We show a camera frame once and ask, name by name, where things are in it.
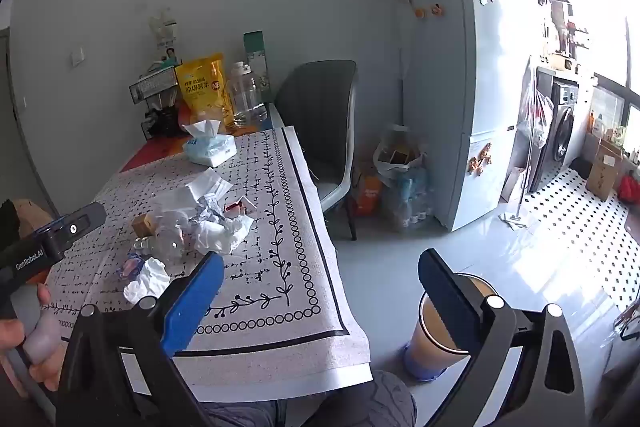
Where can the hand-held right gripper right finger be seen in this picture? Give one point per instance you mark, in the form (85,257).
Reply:
(442,294)

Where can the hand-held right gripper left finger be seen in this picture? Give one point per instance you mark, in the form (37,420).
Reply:
(196,302)

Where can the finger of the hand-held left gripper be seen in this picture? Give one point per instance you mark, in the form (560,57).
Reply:
(82,219)

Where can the white tissue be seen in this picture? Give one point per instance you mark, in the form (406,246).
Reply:
(147,282)

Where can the beige trash bin blue liner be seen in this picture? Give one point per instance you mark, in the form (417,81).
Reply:
(430,347)

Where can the small brown carton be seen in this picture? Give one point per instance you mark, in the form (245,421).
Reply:
(143,225)

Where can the pink blue wrapper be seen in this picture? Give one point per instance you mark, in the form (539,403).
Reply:
(131,264)

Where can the crushed clear plastic bottle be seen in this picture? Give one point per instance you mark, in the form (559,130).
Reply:
(167,239)

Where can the white wrapper pile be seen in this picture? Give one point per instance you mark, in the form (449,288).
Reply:
(222,234)

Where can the silver wrapper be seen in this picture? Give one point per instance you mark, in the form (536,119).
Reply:
(209,208)

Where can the red white carton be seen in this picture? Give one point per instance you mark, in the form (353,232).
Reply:
(241,207)

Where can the white napkin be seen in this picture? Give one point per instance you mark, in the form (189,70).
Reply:
(200,187)

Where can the person's left hand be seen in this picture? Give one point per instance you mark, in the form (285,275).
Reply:
(42,337)

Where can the tan cardboard box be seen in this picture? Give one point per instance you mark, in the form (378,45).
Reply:
(32,212)

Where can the pack of water bottles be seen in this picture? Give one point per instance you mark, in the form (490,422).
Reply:
(407,202)

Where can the grey printed tablecloth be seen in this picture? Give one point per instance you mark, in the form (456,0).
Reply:
(290,257)

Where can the white flat mop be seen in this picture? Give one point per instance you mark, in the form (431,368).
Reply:
(517,219)

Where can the orange bottle on floor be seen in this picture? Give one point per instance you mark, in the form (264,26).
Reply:
(367,197)

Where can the white paper bag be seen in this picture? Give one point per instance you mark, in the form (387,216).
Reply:
(512,184)

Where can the black desk rack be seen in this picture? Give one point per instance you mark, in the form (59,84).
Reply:
(157,107)

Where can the orange figure magnets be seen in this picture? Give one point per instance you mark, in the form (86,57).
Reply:
(479,161)

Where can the soft tissue pack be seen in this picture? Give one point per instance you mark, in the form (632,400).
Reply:
(210,149)

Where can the white plastic bag with boxes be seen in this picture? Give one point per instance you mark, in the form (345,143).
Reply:
(397,154)

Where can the yellow snack bag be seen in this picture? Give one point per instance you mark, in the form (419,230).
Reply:
(202,92)

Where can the pale blue refrigerator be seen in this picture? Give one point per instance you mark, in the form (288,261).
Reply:
(450,107)

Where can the dark washing machine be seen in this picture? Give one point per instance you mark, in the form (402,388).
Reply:
(557,132)

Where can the clear plastic jug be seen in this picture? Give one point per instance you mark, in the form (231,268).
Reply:
(246,99)

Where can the brown cardboard box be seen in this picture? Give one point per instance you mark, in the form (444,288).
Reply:
(604,169)

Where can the white pump bottle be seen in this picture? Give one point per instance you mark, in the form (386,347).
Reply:
(164,32)

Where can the hanging clear plastic bags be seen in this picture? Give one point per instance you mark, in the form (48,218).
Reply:
(536,112)

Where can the red bag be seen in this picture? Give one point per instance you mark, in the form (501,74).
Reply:
(629,189)

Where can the grey upholstered chair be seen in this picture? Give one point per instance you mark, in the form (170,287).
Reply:
(312,107)

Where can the tall green box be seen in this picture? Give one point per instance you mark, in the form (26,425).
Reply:
(256,52)

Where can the black framed window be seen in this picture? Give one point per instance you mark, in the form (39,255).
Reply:
(617,107)

